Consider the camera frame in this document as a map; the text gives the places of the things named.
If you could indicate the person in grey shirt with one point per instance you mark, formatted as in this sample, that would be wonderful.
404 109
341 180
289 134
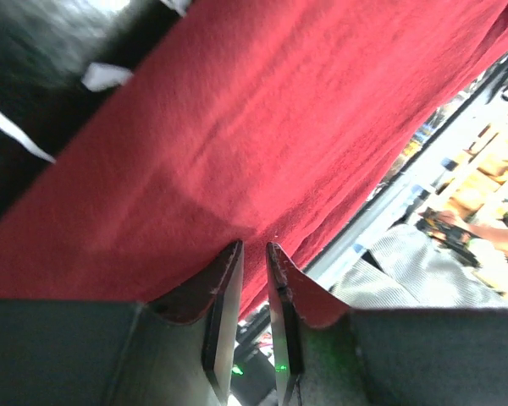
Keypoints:
405 268

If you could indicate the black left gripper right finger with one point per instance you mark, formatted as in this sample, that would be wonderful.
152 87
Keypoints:
328 353

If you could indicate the dark red t-shirt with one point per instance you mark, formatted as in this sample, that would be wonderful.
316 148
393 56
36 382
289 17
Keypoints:
251 120

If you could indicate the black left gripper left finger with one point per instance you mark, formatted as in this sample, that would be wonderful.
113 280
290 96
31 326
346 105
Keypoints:
176 350

